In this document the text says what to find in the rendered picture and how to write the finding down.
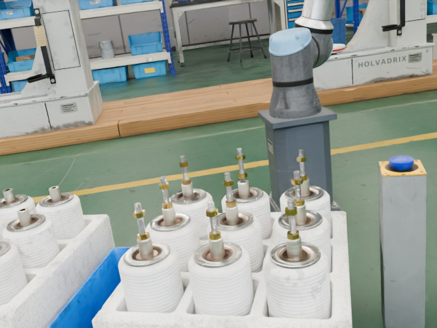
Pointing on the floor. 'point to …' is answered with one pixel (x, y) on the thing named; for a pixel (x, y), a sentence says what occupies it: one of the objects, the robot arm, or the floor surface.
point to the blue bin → (92, 293)
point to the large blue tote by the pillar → (339, 32)
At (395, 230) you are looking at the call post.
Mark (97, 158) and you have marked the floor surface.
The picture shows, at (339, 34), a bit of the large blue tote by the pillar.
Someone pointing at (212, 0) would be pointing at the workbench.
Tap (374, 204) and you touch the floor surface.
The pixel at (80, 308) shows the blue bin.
